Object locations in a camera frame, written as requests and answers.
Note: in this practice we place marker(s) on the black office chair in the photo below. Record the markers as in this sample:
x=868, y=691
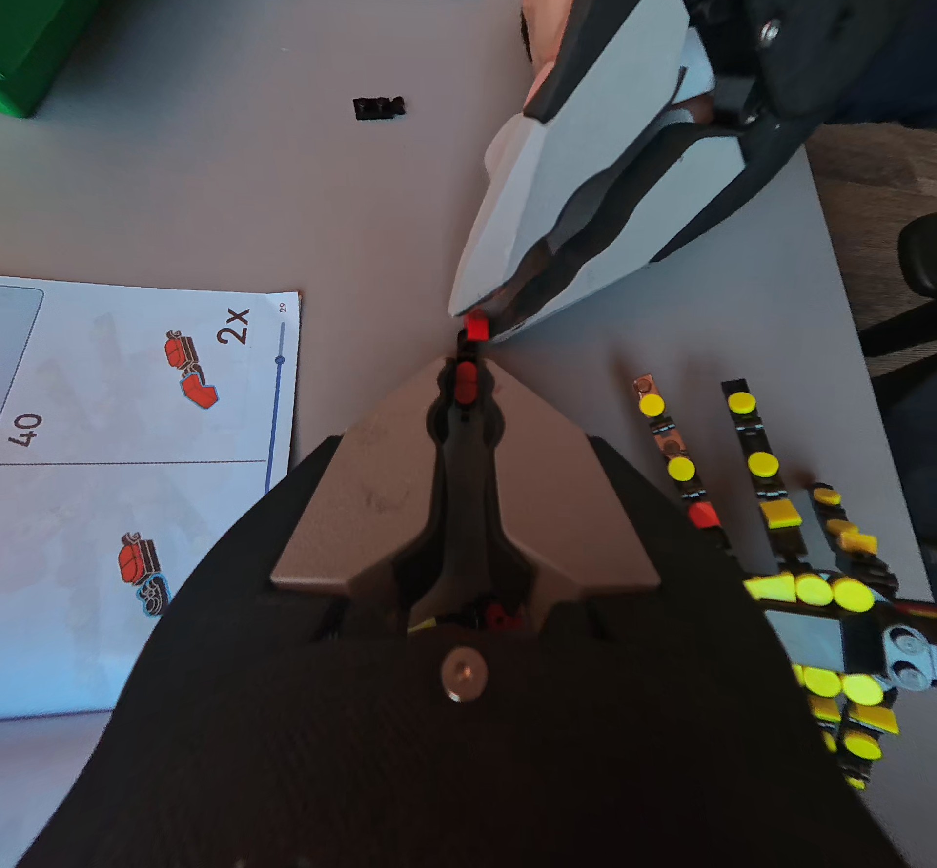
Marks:
x=919, y=245

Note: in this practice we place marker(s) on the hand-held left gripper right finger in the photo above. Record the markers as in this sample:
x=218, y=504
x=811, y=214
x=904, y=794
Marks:
x=571, y=509

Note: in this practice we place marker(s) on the person's dark blue clothing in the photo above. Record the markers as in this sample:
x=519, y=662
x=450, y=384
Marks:
x=893, y=84

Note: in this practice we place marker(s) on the black yellow lego model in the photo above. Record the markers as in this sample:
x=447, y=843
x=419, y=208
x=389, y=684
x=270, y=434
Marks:
x=820, y=590

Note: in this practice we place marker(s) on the small black lego piece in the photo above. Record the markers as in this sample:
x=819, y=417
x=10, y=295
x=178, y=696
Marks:
x=378, y=108

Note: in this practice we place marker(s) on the person's right hand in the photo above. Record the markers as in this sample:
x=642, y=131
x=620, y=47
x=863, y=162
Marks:
x=545, y=11

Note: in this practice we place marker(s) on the green plastic box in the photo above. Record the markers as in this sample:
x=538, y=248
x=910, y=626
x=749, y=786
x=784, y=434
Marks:
x=44, y=4

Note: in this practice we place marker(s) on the open lego instruction booklet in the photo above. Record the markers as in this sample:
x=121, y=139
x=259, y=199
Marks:
x=146, y=428

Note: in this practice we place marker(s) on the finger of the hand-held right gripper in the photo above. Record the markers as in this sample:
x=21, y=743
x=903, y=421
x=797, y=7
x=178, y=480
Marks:
x=585, y=99
x=659, y=201

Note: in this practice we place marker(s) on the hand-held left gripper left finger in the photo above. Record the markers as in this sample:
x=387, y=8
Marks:
x=351, y=494

